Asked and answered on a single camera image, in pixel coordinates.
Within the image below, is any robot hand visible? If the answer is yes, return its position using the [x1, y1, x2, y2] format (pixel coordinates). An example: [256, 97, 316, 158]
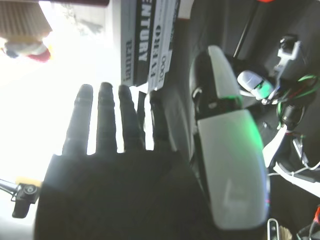
[33, 44, 271, 240]

